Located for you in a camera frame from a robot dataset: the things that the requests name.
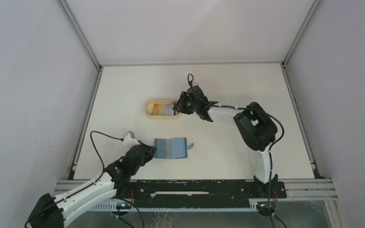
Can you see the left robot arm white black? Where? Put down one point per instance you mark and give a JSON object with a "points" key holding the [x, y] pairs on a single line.
{"points": [[61, 210]]}

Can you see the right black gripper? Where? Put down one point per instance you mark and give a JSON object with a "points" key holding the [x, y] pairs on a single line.
{"points": [[180, 105]]}

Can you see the aluminium table frame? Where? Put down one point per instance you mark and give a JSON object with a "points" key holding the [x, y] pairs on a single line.
{"points": [[297, 190]]}

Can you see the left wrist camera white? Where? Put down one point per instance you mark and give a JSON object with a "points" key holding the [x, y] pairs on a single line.
{"points": [[129, 140]]}

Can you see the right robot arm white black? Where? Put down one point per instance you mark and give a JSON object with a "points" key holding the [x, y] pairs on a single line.
{"points": [[255, 126]]}

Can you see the blue leather card holder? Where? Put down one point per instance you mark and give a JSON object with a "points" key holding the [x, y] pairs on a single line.
{"points": [[174, 148]]}

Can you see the beige oval tray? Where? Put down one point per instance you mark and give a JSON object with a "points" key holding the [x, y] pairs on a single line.
{"points": [[149, 107]]}

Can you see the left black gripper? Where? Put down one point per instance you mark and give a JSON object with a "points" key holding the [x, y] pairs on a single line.
{"points": [[149, 151]]}

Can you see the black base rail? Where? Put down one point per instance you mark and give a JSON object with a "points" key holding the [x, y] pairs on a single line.
{"points": [[200, 194]]}

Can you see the grey card black stripe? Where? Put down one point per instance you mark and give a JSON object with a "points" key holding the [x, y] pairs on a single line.
{"points": [[168, 110]]}

